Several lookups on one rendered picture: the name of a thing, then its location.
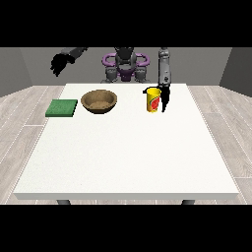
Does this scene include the grey robot trunk purple rings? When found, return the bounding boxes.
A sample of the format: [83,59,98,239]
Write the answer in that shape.
[100,46,152,85]

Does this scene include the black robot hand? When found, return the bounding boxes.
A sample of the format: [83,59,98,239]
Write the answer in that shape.
[142,84,171,113]
[49,52,77,78]

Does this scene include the green square pad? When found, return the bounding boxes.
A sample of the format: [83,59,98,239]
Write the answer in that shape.
[44,98,79,118]

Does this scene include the yellow cup with melon print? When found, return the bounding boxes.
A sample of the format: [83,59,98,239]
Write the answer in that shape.
[146,87,162,113]

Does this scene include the brown wooden bowl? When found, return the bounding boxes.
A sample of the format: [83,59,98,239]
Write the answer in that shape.
[80,89,118,115]

